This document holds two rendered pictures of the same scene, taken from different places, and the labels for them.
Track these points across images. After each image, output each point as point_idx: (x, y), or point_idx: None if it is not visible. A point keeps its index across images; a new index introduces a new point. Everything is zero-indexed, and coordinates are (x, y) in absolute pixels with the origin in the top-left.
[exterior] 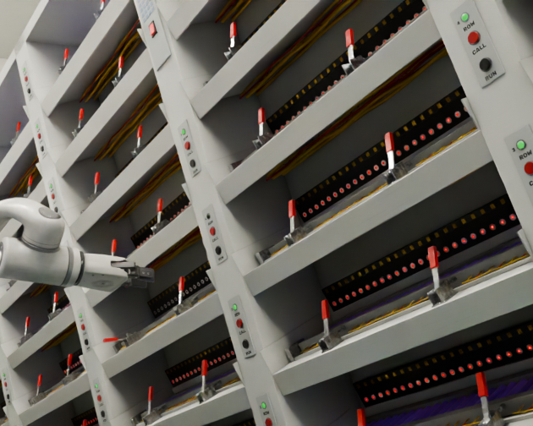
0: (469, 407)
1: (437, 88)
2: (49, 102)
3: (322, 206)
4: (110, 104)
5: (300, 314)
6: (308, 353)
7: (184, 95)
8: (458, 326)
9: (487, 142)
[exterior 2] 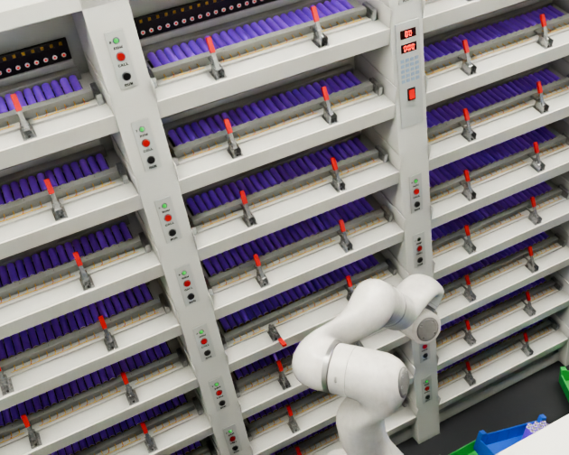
0: (505, 303)
1: None
2: (178, 104)
3: None
4: (318, 137)
5: None
6: (443, 302)
7: (424, 155)
8: (538, 278)
9: None
